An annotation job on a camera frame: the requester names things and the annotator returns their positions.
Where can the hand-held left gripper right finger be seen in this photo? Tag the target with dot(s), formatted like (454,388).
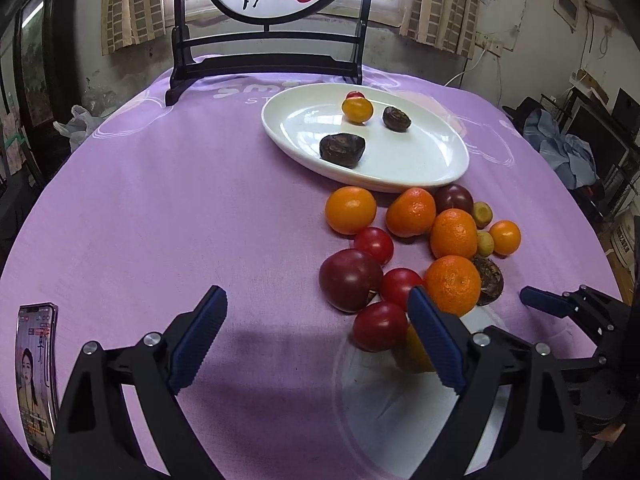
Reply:
(435,340)

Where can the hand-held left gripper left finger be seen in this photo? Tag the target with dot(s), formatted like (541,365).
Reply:
(197,340)

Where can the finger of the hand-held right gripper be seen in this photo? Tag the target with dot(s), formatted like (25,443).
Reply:
(542,300)
(585,366)

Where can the yellow-green tomato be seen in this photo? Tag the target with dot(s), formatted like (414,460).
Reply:
(415,355)

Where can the orange tomato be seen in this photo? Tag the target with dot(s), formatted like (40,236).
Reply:
(505,238)

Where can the large dark red tomato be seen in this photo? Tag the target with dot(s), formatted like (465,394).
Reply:
(350,280)

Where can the smooth orange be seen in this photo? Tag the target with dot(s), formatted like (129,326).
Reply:
(350,210)

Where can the white oval plate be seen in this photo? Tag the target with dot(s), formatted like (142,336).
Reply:
(410,160)

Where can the white sack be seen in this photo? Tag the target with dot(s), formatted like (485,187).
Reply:
(625,245)

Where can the purple tablecloth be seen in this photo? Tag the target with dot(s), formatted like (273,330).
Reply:
(150,210)

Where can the blue clothes pile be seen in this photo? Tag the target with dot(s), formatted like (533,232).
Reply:
(570,155)

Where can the smartphone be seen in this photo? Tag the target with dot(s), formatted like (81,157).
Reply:
(35,385)

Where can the large dark water chestnut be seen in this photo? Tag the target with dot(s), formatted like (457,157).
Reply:
(342,150)

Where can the cardboard box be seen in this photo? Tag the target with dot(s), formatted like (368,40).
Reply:
(592,85)

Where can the small dark water chestnut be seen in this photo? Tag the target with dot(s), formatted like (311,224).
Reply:
(396,118)

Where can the yellow-orange tomato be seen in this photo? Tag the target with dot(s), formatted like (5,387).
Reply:
(357,110)

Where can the white plastic bag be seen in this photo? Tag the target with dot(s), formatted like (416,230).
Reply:
(80,122)

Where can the small red cherry tomato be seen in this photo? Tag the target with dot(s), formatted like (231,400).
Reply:
(355,95)

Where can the black decorative screen stand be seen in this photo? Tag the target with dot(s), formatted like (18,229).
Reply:
(265,67)

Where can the dark wooden cabinet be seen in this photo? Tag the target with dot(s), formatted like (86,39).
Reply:
(50,85)

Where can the beige checked curtain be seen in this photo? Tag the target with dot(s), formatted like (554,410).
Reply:
(132,5)
(440,5)

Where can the wall vent frame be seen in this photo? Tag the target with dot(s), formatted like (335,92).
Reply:
(568,4)

